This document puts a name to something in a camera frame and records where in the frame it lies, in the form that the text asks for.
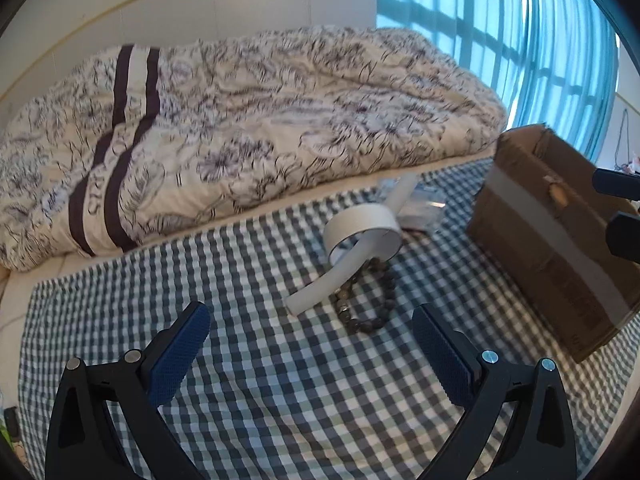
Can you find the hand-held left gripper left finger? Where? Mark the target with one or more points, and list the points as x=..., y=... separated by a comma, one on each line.
x=177, y=355

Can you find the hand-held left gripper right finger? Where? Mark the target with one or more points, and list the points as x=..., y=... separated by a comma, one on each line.
x=445, y=355

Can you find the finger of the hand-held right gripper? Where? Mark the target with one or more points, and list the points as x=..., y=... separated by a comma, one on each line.
x=617, y=181
x=625, y=235

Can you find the brown cardboard box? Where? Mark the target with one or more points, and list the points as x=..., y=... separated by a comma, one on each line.
x=530, y=240

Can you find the white tape roll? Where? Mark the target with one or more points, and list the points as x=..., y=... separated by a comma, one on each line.
x=360, y=220

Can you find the checkered tablecloth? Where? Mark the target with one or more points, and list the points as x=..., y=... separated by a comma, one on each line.
x=280, y=360

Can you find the narrow blue curtain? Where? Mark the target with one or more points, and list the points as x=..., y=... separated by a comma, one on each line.
x=570, y=50

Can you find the clear plastic packet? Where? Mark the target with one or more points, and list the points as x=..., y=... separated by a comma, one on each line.
x=426, y=210

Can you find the floral print duvet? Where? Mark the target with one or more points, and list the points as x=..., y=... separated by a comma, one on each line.
x=250, y=135

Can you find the wide blue curtain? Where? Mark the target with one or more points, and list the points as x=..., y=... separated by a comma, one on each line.
x=450, y=20

